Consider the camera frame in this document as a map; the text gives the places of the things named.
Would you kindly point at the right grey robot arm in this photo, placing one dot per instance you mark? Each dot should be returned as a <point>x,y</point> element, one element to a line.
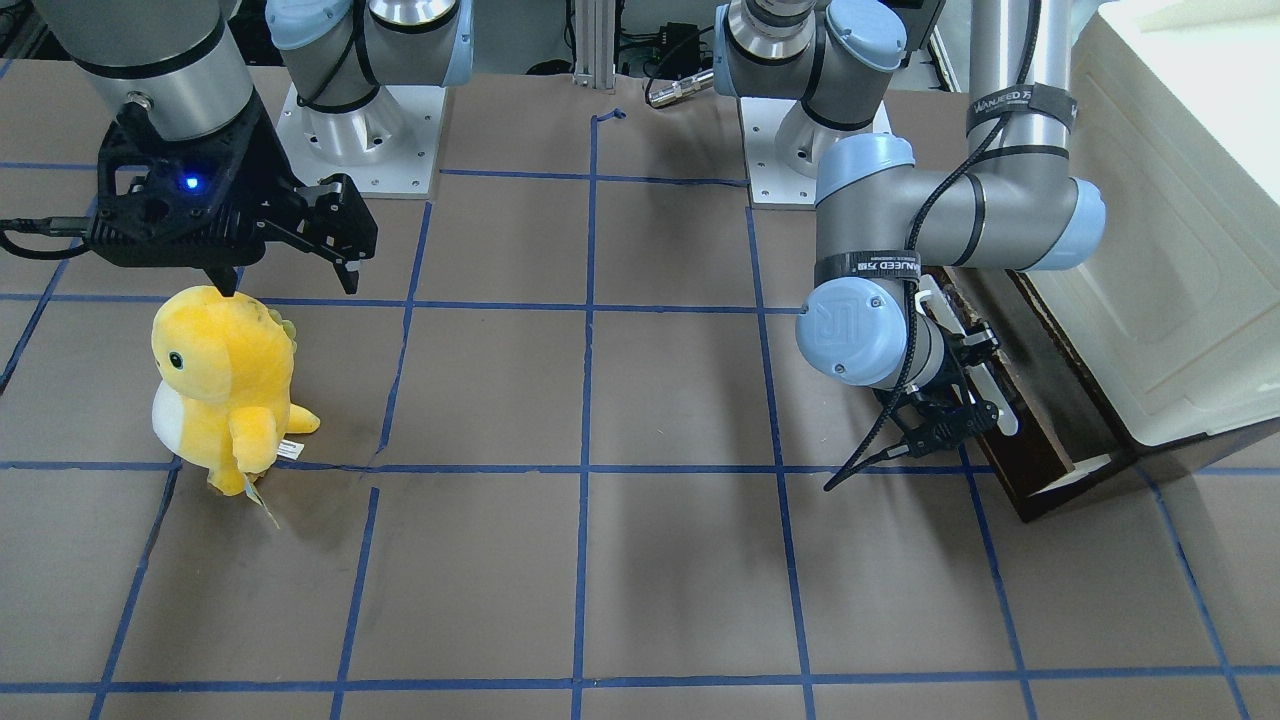
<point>180,60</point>

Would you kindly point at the aluminium frame post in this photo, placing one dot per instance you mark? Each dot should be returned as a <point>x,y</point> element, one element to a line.
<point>594,32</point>

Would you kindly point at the white drawer handle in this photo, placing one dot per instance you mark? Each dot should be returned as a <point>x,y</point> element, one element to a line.
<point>974,348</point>

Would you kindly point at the cream plastic storage box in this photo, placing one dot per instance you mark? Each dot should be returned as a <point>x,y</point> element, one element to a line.
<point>1176,313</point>

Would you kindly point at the dark wooden drawer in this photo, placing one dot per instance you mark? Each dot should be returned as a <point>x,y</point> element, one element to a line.
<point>1069,440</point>

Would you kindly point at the yellow plush dinosaur toy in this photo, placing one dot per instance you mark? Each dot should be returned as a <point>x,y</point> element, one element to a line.
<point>224,402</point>

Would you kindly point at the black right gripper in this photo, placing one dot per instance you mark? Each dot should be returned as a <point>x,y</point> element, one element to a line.
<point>268,160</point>

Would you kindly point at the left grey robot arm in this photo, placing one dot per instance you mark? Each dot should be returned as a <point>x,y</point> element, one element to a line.
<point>880,220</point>

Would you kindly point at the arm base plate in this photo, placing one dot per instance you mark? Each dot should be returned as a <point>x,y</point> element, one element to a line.
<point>389,147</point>
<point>782,147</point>

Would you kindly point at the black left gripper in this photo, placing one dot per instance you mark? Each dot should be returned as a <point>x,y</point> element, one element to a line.
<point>950,366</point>

